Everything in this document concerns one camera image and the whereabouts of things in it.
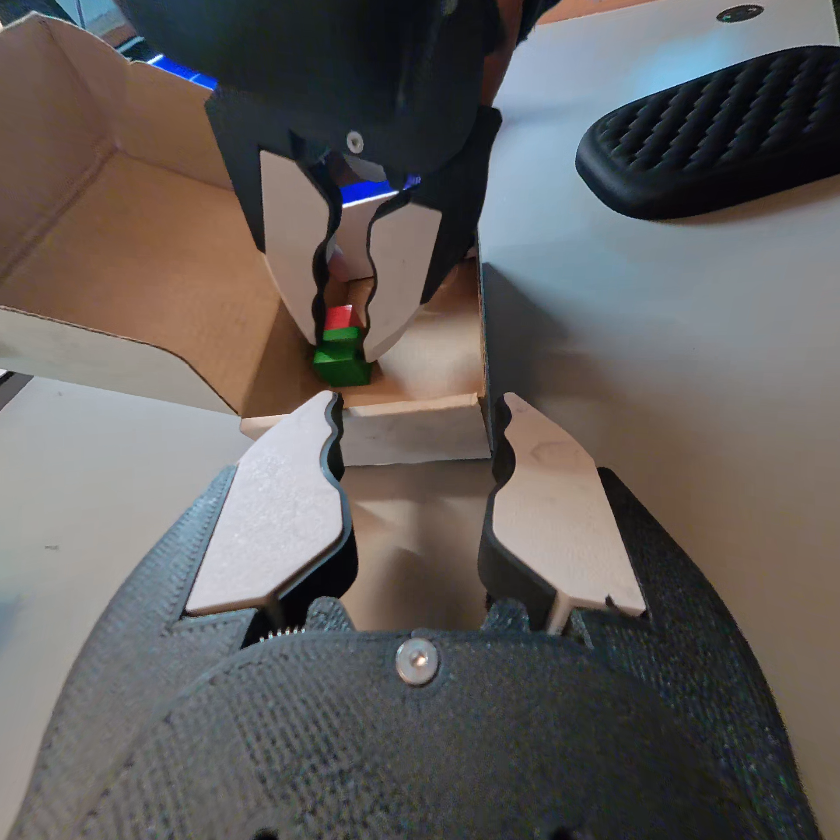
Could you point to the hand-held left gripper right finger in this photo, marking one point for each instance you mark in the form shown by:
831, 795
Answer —
558, 525

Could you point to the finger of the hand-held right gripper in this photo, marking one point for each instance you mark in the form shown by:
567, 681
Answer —
400, 275
295, 249

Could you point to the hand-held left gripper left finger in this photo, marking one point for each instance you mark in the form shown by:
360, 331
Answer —
275, 518

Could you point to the red cube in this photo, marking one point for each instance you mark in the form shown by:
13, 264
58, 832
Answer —
341, 317

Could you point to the green cube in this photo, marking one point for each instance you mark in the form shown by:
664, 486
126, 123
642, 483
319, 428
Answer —
338, 367

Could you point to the large blue plastic bin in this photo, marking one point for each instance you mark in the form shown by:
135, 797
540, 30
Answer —
187, 71

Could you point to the white cardboard mailer box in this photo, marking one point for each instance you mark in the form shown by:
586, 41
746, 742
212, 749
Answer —
131, 262

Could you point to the grey desk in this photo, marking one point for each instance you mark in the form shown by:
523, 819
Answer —
656, 341

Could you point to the person's right hand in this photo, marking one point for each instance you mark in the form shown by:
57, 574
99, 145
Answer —
502, 46

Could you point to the black textured pad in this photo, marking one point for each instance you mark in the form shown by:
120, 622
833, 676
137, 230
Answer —
722, 131

